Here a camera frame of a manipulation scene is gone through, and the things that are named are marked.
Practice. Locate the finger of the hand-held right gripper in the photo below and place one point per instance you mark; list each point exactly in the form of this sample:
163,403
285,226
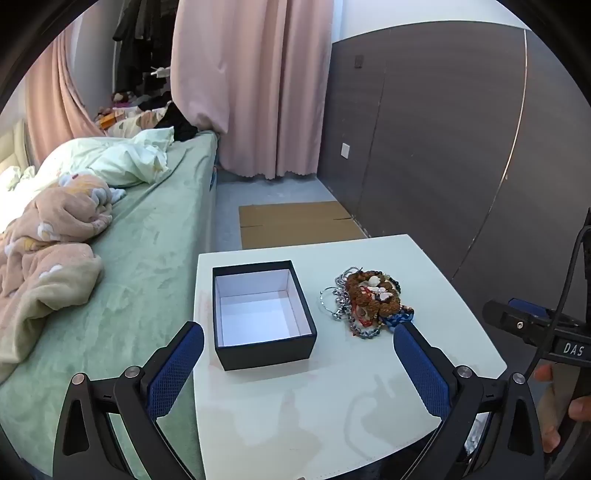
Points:
512,321

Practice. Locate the wide pink curtain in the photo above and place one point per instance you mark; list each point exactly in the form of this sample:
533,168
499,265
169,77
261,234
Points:
251,87

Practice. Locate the hanging dark clothes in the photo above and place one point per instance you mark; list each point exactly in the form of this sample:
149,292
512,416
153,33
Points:
138,41

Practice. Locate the white wall socket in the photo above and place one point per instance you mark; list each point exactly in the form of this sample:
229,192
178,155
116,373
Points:
345,150

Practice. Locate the person's right hand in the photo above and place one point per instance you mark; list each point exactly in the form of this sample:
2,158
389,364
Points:
556,401

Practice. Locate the black gift box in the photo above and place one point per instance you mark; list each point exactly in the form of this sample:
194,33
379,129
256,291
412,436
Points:
258,314

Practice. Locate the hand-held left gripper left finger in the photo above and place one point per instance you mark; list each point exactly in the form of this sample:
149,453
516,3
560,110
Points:
173,369

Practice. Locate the narrow pink curtain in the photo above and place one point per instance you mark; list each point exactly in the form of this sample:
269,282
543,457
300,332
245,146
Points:
60,106

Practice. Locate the pale green duvet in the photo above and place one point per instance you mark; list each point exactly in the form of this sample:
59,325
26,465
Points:
120,159

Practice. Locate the beige headboard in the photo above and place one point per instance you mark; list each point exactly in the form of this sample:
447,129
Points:
14,143

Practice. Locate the pile of clothes and toys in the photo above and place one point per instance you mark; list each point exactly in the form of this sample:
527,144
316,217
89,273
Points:
138,115

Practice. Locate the dark wall switch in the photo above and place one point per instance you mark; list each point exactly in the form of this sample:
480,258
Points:
358,62

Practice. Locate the bed with green sheet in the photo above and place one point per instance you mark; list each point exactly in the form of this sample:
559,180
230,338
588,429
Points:
152,258

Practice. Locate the flat brown cardboard sheet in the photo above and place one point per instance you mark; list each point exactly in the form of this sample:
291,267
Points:
295,224

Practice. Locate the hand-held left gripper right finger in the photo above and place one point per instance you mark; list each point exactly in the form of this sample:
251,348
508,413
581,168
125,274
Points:
422,369

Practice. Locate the white pillow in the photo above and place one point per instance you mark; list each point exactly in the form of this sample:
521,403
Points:
16,180

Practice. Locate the pink patterned fleece blanket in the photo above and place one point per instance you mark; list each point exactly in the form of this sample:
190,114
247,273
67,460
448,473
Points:
51,240

